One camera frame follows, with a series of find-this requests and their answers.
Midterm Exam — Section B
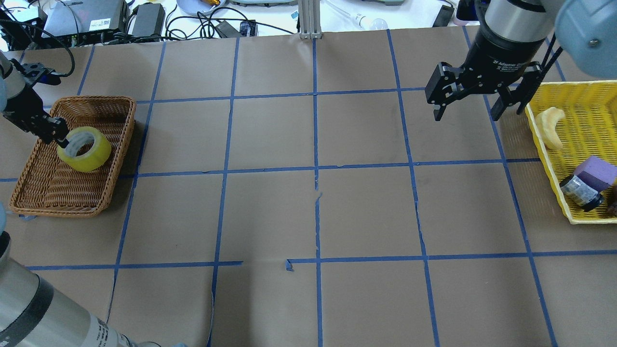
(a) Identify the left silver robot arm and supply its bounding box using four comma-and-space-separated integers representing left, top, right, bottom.
0, 55, 137, 347

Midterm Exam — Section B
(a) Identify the aluminium frame post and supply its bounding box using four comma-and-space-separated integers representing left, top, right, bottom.
297, 0, 322, 40

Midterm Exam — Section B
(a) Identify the yellow toy croissant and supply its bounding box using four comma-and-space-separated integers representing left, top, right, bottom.
534, 107, 565, 151

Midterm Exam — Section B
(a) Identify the lavender white cup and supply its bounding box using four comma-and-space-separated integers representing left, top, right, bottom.
452, 0, 479, 26

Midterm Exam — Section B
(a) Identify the black power adapter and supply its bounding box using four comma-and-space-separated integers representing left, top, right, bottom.
432, 5, 455, 27

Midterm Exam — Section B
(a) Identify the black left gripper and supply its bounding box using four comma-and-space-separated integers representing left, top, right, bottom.
2, 86, 70, 148

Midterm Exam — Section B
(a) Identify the purple foam block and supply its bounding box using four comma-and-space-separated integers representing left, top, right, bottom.
573, 155, 617, 192

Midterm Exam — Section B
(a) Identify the yellow tape roll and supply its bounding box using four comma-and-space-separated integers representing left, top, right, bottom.
56, 127, 112, 172

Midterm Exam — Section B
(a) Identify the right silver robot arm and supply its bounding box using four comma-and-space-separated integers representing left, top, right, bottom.
425, 0, 617, 121

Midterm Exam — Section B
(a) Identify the brown wicker basket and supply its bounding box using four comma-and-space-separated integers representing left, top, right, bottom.
9, 96, 137, 218

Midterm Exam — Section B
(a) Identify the black computer box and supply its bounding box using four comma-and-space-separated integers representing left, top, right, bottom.
44, 0, 130, 41

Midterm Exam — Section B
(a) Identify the blue plate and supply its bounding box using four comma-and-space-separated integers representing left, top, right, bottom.
176, 0, 227, 16

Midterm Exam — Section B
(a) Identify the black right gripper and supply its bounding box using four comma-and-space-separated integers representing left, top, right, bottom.
425, 29, 546, 121

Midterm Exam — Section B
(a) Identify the small silver can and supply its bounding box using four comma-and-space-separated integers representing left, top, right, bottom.
559, 175, 604, 212

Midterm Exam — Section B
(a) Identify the yellow woven basket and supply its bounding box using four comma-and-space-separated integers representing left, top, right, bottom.
525, 80, 617, 225

